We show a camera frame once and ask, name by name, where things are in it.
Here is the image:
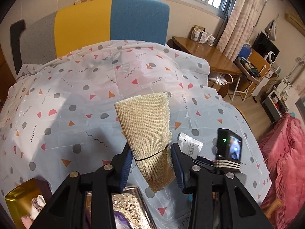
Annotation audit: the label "blue folding chair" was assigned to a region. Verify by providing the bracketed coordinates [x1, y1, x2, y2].
[237, 42, 252, 60]

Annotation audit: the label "beige cloth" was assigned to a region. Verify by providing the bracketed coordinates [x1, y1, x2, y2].
[114, 93, 175, 192]

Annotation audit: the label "wet wipes pack with mask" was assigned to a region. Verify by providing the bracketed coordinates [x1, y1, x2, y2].
[178, 133, 203, 159]

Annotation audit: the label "patterned plastic tablecloth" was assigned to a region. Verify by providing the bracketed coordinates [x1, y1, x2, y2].
[0, 39, 273, 229]

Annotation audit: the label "black rolled mat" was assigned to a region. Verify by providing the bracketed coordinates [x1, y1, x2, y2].
[9, 19, 26, 74]

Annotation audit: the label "wooden side table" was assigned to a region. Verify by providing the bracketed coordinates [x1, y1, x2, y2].
[172, 36, 241, 76]

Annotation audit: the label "black monitor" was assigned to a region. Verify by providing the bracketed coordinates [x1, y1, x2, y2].
[252, 32, 280, 57]

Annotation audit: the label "pink towel blue band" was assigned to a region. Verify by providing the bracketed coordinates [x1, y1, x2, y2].
[21, 216, 35, 229]

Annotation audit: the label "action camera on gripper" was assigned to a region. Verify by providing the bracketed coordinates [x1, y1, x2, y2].
[216, 128, 242, 164]

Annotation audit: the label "white small fan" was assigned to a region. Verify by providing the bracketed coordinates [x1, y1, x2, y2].
[266, 51, 276, 65]

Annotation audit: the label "right beige curtain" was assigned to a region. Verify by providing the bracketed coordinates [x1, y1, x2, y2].
[217, 0, 262, 61]

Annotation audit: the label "grey yellow blue sofa back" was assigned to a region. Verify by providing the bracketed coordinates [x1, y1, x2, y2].
[20, 0, 170, 64]

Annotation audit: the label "ornate golden tissue box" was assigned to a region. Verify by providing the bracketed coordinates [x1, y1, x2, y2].
[112, 185, 157, 228]

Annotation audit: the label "packets on side table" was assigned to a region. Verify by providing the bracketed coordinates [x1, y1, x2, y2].
[191, 25, 215, 46]

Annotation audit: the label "wooden chair with tray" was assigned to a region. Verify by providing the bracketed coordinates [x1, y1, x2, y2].
[229, 49, 270, 101]

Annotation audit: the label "pink blanket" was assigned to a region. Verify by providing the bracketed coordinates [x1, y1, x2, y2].
[259, 114, 304, 228]

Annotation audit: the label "gold metal tray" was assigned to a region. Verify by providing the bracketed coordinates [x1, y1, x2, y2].
[5, 178, 52, 228]

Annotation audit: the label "pink brown scrunchie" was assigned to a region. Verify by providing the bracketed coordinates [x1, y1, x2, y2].
[31, 194, 46, 212]

